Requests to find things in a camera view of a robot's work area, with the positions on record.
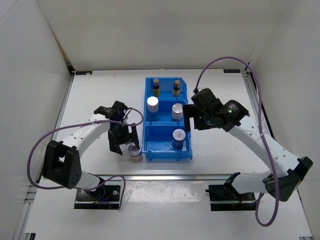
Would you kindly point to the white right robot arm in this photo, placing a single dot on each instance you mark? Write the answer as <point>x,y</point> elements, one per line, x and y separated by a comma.
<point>286,170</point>

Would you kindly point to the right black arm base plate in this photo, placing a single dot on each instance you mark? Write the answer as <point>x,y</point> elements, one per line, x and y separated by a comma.
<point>224,197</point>

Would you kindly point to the blue three-compartment plastic bin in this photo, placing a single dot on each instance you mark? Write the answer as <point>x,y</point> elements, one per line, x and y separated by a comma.
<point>157,135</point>

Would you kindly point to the yellow-label small brown bottle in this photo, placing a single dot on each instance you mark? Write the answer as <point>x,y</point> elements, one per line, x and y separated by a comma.
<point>156,87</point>
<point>176,88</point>

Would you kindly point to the blue-label silver-lid shaker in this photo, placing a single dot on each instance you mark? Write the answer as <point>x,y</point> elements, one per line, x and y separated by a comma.
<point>177,112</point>
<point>153,108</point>

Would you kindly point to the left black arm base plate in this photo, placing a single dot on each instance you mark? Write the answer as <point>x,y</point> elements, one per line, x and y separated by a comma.
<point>108,197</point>

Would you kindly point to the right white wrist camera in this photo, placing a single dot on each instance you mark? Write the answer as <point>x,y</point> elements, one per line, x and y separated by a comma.
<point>202,88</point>

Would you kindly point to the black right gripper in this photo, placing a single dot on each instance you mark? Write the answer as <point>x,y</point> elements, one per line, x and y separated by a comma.
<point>190,111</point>

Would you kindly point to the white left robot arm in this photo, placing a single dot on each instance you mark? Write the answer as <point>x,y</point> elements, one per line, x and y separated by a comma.
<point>62,160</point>

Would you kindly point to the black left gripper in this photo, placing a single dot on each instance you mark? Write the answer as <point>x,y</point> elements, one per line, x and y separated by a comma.
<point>114,142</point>

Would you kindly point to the white-lid spice jar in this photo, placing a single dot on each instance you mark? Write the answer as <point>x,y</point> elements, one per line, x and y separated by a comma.
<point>178,138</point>
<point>135,153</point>

